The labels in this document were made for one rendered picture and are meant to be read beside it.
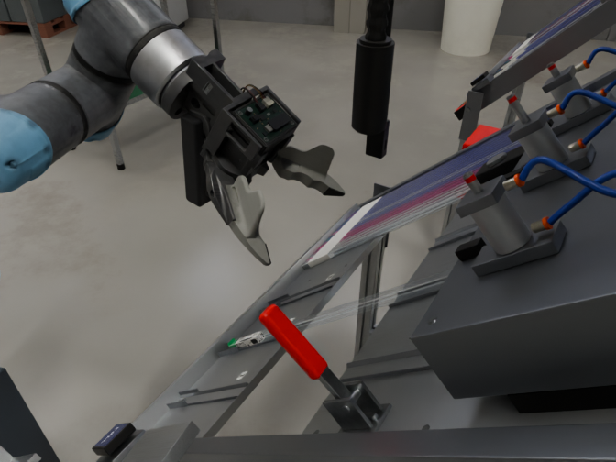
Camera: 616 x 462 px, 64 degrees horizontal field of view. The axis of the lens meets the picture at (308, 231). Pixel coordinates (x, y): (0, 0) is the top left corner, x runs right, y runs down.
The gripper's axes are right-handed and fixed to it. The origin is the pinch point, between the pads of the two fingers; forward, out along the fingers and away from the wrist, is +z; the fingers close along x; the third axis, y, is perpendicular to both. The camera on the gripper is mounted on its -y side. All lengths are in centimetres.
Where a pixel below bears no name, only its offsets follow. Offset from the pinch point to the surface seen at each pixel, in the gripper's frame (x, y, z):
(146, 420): -15.7, -33.8, 3.2
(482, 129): 89, -22, 12
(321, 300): 6.7, -15.4, 8.1
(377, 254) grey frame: 49, -42, 15
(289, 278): 19.0, -33.8, 3.4
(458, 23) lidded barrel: 393, -122, -42
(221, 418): -15.0, -15.5, 8.4
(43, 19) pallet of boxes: 236, -322, -315
